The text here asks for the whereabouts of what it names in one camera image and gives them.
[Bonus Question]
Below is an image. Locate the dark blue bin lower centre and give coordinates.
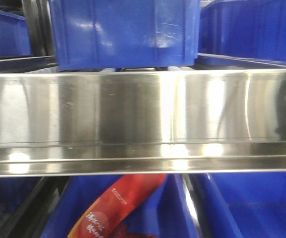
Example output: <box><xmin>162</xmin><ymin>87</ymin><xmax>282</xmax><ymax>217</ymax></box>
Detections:
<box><xmin>41</xmin><ymin>174</ymin><xmax>198</xmax><ymax>238</ymax></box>

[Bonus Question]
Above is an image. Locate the dark blue bin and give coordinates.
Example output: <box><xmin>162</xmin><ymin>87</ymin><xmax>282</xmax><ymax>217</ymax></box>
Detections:
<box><xmin>199</xmin><ymin>0</ymin><xmax>286</xmax><ymax>62</ymax></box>
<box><xmin>41</xmin><ymin>174</ymin><xmax>198</xmax><ymax>238</ymax></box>
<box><xmin>192</xmin><ymin>172</ymin><xmax>286</xmax><ymax>238</ymax></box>
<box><xmin>49</xmin><ymin>0</ymin><xmax>200</xmax><ymax>70</ymax></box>
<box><xmin>0</xmin><ymin>10</ymin><xmax>32</xmax><ymax>57</ymax></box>

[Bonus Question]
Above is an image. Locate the dark blue bin upper centre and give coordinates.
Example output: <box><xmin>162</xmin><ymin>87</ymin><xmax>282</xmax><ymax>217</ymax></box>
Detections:
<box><xmin>49</xmin><ymin>0</ymin><xmax>200</xmax><ymax>70</ymax></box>

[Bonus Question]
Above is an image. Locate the dark blue bin lower right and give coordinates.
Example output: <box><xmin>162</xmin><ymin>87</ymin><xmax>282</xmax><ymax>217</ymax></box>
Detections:
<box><xmin>192</xmin><ymin>172</ymin><xmax>286</xmax><ymax>238</ymax></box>

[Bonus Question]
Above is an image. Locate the dark blue bin upper right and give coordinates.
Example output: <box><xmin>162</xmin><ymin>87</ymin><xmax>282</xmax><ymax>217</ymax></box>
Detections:
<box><xmin>199</xmin><ymin>0</ymin><xmax>286</xmax><ymax>62</ymax></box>

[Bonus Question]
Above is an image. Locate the dark blue bin upper left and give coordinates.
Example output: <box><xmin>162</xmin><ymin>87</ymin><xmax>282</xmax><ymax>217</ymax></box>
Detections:
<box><xmin>0</xmin><ymin>10</ymin><xmax>32</xmax><ymax>57</ymax></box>

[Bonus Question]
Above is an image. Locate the red snack package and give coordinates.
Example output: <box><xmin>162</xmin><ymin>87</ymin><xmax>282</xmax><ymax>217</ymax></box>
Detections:
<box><xmin>67</xmin><ymin>174</ymin><xmax>167</xmax><ymax>238</ymax></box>

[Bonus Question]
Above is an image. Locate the stainless steel shelf rail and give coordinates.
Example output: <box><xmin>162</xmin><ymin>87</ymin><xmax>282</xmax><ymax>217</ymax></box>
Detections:
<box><xmin>0</xmin><ymin>69</ymin><xmax>286</xmax><ymax>177</ymax></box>

